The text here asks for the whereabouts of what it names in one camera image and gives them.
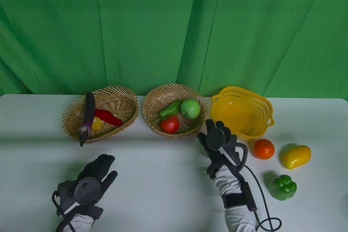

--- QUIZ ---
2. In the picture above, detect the person's right forearm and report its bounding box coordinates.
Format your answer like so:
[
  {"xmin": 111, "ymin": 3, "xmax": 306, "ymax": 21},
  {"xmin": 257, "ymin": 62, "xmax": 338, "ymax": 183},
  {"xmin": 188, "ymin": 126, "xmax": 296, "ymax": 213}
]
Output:
[{"xmin": 213, "ymin": 165, "xmax": 258, "ymax": 232}]

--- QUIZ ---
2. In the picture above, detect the red chili pepper object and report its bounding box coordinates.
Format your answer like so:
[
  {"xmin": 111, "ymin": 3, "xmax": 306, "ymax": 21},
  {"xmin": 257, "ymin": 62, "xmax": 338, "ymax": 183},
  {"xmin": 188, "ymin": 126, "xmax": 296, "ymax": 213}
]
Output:
[{"xmin": 94, "ymin": 109, "xmax": 123, "ymax": 127}]

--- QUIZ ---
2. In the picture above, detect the green apple object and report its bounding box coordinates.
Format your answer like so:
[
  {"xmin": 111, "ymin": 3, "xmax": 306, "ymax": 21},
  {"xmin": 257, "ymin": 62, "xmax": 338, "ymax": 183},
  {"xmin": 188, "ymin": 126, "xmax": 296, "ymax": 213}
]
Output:
[{"xmin": 181, "ymin": 99, "xmax": 201, "ymax": 119}]

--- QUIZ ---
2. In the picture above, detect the round wicker basket container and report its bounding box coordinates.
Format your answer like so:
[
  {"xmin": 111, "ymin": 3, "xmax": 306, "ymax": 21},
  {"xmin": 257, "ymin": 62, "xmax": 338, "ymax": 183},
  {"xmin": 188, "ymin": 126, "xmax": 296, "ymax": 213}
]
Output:
[{"xmin": 142, "ymin": 83, "xmax": 208, "ymax": 138}]

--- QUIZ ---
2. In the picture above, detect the purple eggplant object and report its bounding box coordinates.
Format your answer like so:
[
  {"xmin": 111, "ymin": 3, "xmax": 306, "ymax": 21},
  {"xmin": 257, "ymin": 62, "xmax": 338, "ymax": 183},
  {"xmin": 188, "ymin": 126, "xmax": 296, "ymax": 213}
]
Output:
[{"xmin": 79, "ymin": 92, "xmax": 96, "ymax": 147}]

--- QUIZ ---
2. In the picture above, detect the red tomato object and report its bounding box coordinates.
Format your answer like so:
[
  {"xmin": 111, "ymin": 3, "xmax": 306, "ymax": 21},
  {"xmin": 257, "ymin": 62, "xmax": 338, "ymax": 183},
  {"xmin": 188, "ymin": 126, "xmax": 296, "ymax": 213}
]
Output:
[{"xmin": 160, "ymin": 115, "xmax": 180, "ymax": 134}]

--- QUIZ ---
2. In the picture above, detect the person's left hand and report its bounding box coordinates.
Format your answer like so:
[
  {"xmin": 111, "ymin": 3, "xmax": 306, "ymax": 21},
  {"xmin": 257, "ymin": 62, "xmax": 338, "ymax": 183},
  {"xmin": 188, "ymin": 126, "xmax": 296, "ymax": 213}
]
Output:
[{"xmin": 52, "ymin": 154, "xmax": 118, "ymax": 217}]

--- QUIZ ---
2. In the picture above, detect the green background cloth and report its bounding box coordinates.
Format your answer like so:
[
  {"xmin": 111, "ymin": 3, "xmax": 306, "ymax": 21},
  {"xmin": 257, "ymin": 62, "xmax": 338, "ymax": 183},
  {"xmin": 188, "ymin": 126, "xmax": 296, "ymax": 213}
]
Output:
[{"xmin": 0, "ymin": 0, "xmax": 348, "ymax": 99}]

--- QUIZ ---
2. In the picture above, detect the black round tracker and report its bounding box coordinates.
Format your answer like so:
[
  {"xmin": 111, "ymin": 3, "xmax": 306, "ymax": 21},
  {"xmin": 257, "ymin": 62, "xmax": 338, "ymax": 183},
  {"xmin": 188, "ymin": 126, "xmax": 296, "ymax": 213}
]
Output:
[
  {"xmin": 64, "ymin": 177, "xmax": 101, "ymax": 213},
  {"xmin": 206, "ymin": 128, "xmax": 239, "ymax": 166}
]

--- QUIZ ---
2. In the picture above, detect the yellow mango object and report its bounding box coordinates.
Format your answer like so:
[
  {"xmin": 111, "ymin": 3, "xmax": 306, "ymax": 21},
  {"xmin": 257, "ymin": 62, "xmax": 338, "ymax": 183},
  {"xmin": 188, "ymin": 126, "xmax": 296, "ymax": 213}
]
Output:
[{"xmin": 282, "ymin": 145, "xmax": 311, "ymax": 170}]

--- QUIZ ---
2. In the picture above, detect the person's left forearm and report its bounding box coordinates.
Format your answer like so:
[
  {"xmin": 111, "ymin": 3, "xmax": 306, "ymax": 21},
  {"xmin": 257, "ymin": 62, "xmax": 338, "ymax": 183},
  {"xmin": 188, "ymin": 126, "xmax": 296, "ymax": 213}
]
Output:
[{"xmin": 56, "ymin": 212, "xmax": 96, "ymax": 232}]

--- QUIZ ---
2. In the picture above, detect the yellow plastic basket container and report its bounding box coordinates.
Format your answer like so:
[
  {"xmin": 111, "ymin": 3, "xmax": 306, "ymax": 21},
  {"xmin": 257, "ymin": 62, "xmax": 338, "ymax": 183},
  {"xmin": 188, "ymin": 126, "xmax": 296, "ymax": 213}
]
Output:
[{"xmin": 211, "ymin": 86, "xmax": 275, "ymax": 141}]

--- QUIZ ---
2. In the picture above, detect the green bell pepper object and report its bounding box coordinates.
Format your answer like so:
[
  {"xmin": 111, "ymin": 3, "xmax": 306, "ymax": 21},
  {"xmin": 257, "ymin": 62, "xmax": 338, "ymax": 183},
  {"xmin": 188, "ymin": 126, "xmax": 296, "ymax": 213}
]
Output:
[{"xmin": 268, "ymin": 175, "xmax": 297, "ymax": 201}]

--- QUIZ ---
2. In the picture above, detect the orange fruit object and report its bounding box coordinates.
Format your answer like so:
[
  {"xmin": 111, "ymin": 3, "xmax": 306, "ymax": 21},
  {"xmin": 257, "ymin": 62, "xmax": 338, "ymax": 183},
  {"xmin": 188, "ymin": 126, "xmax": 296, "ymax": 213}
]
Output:
[{"xmin": 253, "ymin": 139, "xmax": 275, "ymax": 160}]

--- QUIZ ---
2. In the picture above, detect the oval wicker basket container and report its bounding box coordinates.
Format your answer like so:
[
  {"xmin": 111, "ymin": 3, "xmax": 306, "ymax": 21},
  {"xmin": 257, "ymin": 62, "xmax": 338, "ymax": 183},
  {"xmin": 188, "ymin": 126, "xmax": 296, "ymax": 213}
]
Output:
[{"xmin": 61, "ymin": 86, "xmax": 140, "ymax": 143}]

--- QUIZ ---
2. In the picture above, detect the person's right hand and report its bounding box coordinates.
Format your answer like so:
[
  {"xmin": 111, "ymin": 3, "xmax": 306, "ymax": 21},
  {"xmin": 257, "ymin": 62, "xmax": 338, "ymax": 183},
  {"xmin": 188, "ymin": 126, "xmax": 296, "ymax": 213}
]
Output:
[{"xmin": 198, "ymin": 120, "xmax": 248, "ymax": 179}]

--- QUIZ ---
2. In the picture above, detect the long green pepper object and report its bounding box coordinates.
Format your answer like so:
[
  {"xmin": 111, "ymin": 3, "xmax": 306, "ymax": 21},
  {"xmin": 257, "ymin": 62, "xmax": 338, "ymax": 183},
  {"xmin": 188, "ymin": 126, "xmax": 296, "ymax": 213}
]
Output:
[{"xmin": 151, "ymin": 99, "xmax": 184, "ymax": 123}]

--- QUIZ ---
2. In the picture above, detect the black wrist camera unit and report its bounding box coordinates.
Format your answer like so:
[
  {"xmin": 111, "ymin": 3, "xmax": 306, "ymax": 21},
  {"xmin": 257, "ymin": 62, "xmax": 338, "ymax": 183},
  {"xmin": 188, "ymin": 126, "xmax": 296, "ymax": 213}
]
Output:
[{"xmin": 242, "ymin": 181, "xmax": 257, "ymax": 212}]

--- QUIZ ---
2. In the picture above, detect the black cable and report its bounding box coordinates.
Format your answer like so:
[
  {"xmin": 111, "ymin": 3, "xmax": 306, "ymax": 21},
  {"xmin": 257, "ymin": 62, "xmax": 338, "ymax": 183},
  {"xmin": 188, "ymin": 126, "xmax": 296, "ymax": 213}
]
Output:
[
  {"xmin": 52, "ymin": 191, "xmax": 75, "ymax": 232},
  {"xmin": 235, "ymin": 143, "xmax": 283, "ymax": 232}
]

